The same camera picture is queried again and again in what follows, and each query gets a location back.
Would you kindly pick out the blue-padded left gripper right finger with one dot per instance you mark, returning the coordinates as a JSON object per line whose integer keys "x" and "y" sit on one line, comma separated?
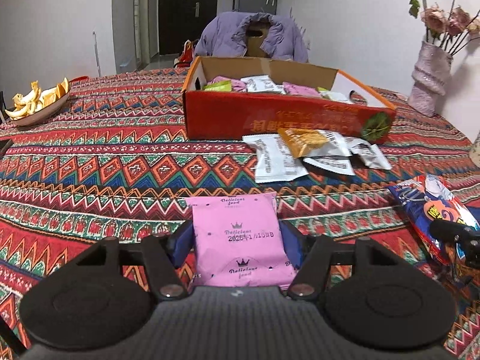
{"x": 310, "y": 256}

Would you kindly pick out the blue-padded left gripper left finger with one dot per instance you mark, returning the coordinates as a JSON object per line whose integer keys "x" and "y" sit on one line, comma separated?
{"x": 162, "y": 256}

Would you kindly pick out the pink snack packet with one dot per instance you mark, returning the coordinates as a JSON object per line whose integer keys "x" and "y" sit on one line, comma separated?
{"x": 238, "y": 242}

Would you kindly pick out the white snack packet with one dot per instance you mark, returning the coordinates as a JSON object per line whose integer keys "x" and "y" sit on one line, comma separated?
{"x": 335, "y": 164}
{"x": 261, "y": 85}

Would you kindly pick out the blue red chip bag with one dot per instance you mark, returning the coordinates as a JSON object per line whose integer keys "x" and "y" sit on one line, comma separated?
{"x": 425, "y": 198}

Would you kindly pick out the white speckled vase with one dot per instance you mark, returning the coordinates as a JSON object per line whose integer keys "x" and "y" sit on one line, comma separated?
{"x": 474, "y": 153}

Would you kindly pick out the white packet left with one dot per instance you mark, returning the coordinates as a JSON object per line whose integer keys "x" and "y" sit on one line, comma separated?
{"x": 275, "y": 162}

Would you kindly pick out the colourful patterned tablecloth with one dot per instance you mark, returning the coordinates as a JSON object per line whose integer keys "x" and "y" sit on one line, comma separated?
{"x": 116, "y": 162}

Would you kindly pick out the golden cracker packet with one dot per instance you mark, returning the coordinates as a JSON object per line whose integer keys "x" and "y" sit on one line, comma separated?
{"x": 302, "y": 142}

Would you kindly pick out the white grey crumpled packet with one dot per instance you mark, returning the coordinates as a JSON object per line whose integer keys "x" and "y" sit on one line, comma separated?
{"x": 370, "y": 154}

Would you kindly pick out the orange cardboard box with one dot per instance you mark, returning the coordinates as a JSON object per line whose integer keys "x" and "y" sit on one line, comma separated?
{"x": 214, "y": 115}

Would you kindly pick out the pink packet in box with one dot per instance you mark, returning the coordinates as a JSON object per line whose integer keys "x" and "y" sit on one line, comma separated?
{"x": 300, "y": 90}

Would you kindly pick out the pink ribbed vase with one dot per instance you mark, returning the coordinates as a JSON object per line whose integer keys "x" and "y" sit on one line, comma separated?
{"x": 430, "y": 75}

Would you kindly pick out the yellow green snack packet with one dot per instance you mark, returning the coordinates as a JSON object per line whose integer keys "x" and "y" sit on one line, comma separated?
{"x": 219, "y": 86}

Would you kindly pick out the red bag on floor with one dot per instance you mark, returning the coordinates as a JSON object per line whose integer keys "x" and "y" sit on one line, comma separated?
{"x": 187, "y": 56}

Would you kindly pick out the plate of orange peels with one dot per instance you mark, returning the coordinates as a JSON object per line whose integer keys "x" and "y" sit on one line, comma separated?
{"x": 39, "y": 104}

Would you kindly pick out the pink dried roses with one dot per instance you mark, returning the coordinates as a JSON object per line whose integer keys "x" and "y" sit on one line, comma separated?
{"x": 451, "y": 30}

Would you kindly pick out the purple puffer jacket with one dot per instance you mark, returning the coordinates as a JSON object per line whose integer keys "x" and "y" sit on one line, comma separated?
{"x": 226, "y": 36}

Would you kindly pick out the brown chair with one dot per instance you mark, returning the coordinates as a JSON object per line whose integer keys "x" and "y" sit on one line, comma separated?
{"x": 255, "y": 36}

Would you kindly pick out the dark entrance door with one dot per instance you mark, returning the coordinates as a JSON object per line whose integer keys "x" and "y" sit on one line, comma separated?
{"x": 181, "y": 21}

